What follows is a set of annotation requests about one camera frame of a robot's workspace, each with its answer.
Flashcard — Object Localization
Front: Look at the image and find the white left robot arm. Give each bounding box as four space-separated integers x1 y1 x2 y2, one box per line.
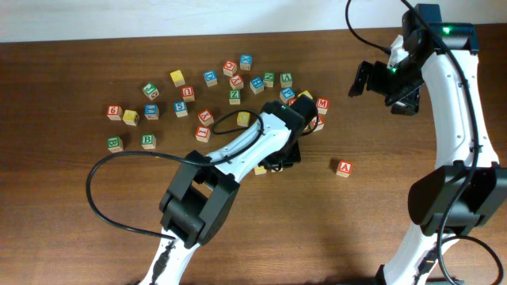
142 95 318 284

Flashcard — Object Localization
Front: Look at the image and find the green V block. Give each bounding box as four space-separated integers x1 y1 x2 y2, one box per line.
280 73 293 88

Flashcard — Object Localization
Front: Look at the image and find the green N block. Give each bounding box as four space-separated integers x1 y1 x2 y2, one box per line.
263 72 275 88

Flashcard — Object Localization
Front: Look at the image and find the blue block left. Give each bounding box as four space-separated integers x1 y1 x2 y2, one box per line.
144 104 159 120

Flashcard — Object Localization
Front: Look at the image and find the red U block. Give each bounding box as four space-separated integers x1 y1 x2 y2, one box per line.
181 86 195 102

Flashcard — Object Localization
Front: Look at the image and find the red K block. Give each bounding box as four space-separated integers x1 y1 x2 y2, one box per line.
198 109 214 127

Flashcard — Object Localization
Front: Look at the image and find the blue P block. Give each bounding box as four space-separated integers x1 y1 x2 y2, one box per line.
280 87 295 104

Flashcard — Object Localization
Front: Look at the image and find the aluminium rail table edge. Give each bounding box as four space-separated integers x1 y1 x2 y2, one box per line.
425 279 465 285

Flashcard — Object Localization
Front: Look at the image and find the blue X block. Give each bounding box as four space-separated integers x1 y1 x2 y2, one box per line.
239 54 253 70

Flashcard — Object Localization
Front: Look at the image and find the green J block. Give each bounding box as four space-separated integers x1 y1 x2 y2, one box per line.
142 82 159 101

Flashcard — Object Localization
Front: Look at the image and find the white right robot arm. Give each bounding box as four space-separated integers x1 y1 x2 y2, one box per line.
349 4 506 284

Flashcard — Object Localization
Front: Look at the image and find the red 6 block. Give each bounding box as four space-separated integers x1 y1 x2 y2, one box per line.
106 105 123 121

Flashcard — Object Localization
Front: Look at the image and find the red A block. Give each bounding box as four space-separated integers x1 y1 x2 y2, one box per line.
336 160 353 177

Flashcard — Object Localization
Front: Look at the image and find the red M block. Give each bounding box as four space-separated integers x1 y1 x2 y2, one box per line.
316 98 330 115

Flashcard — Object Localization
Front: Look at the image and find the green b block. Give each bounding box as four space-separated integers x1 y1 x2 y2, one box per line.
107 136 124 153
141 134 157 150

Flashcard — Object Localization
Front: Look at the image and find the yellow block top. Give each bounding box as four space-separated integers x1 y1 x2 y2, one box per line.
170 70 185 87

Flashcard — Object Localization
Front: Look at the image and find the blue 5 block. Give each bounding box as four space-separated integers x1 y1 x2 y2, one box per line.
173 101 188 117

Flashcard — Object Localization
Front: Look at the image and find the yellow block far left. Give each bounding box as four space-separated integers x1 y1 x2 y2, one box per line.
122 109 139 126

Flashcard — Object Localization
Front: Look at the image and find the blue D block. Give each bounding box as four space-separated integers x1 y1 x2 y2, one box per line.
204 70 218 87

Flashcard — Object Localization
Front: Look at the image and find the red C block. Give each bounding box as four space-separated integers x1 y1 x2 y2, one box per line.
223 60 238 77

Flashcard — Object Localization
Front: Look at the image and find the red Y block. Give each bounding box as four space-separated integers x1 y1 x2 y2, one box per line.
230 74 244 90

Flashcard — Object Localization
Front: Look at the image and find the green Z block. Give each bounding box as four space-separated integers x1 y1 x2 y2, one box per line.
229 90 241 105

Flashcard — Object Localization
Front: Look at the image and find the red 3 block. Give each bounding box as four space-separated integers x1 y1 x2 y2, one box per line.
310 115 325 131

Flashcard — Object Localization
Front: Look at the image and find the yellow block centre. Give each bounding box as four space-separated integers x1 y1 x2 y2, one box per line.
237 111 250 127

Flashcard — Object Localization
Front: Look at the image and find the blue H block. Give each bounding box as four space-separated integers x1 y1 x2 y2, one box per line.
250 77 265 94

